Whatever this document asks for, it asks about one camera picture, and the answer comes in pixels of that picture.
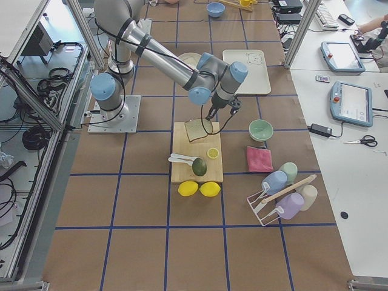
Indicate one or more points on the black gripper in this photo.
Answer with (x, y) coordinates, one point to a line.
(214, 107)

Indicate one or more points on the bread slice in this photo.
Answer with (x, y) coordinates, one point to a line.
(198, 128)

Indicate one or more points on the white round plate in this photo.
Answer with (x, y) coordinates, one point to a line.
(190, 58)

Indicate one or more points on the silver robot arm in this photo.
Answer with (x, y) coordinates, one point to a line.
(212, 80)

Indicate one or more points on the wooden cutting board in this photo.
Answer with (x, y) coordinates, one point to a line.
(181, 145)

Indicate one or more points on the lemon slice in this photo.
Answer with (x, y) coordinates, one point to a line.
(213, 153)

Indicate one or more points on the green bowl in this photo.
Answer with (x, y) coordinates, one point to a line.
(260, 130)

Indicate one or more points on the white plastic spoon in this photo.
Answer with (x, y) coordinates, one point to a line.
(185, 157)

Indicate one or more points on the green avocado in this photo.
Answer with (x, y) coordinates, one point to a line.
(199, 167)

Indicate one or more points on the pink cloth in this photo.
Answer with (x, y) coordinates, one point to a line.
(259, 160)

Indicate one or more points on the yellow lemon right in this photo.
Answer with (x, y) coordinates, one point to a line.
(210, 189)

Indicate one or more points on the yellow lemon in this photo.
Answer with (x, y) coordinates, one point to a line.
(210, 189)
(188, 188)

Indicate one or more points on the yellow lemon left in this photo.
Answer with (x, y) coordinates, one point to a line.
(188, 188)

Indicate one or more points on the blue mug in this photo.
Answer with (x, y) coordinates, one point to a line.
(274, 182)

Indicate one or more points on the green mug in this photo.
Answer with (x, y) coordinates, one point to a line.
(291, 171)

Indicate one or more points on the blue bowl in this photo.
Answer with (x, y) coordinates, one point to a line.
(215, 9)

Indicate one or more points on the black power adapter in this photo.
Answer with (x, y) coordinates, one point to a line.
(320, 130)

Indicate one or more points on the yellow cup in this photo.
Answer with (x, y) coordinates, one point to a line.
(247, 3)

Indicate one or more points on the wooden rack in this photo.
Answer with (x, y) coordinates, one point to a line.
(236, 4)

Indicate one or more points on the purple mug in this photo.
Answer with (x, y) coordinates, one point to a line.
(290, 205)

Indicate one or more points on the beige mug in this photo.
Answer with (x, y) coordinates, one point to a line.
(309, 193)

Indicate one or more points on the far teach pendant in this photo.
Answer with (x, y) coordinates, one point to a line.
(341, 57)

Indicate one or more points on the teach pendant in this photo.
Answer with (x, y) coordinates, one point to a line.
(341, 57)
(351, 103)

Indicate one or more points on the near teach pendant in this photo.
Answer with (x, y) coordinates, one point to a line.
(351, 103)

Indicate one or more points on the black scissors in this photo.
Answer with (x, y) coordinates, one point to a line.
(367, 140)

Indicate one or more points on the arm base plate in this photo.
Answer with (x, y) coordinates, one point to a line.
(124, 119)
(145, 24)

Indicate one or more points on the white wire cup rack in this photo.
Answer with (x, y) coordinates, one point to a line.
(257, 203)

